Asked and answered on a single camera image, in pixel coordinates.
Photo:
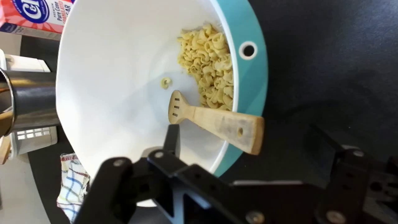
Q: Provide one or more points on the pink sugar carton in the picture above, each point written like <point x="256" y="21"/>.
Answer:
<point x="37" y="14"/>

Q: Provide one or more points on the slotted wooden spoon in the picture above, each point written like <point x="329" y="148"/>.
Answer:
<point x="219" y="122"/>

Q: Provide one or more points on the checkered dish cloth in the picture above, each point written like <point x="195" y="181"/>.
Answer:
<point x="72" y="187"/>

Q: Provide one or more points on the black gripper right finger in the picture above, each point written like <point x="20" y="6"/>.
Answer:
<point x="352" y="187"/>

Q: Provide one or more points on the dark brown wooden spoon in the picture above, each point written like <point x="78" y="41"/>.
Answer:
<point x="5" y="122"/>

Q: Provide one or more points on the light wooden spatula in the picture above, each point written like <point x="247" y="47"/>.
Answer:
<point x="5" y="149"/>

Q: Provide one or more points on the white plastic basket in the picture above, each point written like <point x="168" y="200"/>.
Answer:
<point x="35" y="141"/>

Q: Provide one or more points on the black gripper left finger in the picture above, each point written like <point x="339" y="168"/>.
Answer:
<point x="137" y="191"/>

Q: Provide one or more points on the steel utensil holder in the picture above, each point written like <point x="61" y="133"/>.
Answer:
<point x="32" y="101"/>

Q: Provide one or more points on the cooked macaroni pasta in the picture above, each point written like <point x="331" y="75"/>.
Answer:
<point x="211" y="66"/>

